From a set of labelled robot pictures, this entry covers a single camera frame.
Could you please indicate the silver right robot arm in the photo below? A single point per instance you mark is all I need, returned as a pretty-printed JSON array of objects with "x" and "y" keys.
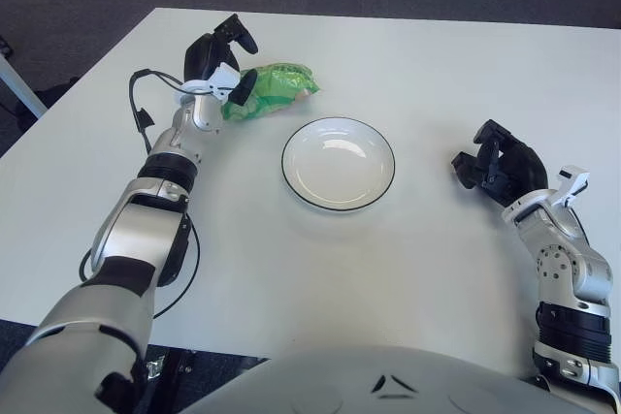
[{"x": 567, "y": 283}]

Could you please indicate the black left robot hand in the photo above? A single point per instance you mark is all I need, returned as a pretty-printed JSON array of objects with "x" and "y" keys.
[{"x": 201, "y": 55}]

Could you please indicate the grey robot torso shell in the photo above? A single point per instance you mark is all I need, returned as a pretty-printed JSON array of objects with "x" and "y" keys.
[{"x": 388, "y": 385}]

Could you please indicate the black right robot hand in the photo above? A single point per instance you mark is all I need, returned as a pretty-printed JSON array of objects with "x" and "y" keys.
[{"x": 526, "y": 162}]

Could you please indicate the white plate black rim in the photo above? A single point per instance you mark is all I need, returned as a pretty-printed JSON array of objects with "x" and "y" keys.
[{"x": 337, "y": 164}]

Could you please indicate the green snack chip bag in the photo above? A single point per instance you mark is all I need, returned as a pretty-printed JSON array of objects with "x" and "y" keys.
[{"x": 276, "y": 89}]

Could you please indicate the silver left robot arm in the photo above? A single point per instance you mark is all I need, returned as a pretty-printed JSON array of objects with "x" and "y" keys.
[{"x": 136, "y": 230}]

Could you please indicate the white table leg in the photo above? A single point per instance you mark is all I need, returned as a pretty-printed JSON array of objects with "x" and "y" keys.
[{"x": 19, "y": 86}]

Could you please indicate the small metal floor bracket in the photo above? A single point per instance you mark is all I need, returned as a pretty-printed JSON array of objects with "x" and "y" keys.
[{"x": 156, "y": 368}]

